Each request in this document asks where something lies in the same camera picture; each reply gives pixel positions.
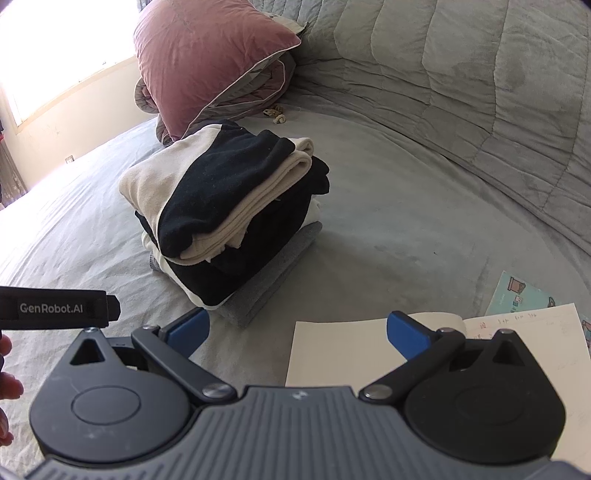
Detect grey quilted headboard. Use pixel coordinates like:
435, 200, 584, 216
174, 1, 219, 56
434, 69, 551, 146
252, 0, 591, 259

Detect grey bed sheet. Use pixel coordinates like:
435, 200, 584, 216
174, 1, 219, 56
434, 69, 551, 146
0, 111, 591, 480

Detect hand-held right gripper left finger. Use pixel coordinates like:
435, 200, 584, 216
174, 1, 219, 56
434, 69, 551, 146
69, 308, 234, 407

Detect person's left hand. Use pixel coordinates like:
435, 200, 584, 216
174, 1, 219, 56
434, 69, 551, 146
0, 337, 24, 446

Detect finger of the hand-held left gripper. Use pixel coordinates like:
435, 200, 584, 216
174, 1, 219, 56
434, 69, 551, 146
90, 290, 122, 328

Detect folded black garment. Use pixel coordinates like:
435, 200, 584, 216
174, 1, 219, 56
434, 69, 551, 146
134, 171, 331, 309

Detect beige and black raglan shirt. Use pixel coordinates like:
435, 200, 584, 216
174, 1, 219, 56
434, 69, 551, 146
117, 119, 331, 266

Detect light blue illustrated card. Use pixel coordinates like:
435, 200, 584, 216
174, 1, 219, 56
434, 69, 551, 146
485, 271, 591, 352

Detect open paper notebook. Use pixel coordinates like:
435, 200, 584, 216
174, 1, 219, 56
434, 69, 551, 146
285, 302, 591, 480

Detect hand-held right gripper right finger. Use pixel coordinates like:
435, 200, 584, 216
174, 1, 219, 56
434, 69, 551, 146
359, 311, 527, 407

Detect pink velvet pillow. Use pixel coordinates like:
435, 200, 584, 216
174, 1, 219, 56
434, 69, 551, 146
133, 0, 303, 141

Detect window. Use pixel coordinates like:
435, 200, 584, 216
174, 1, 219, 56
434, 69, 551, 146
0, 0, 144, 134

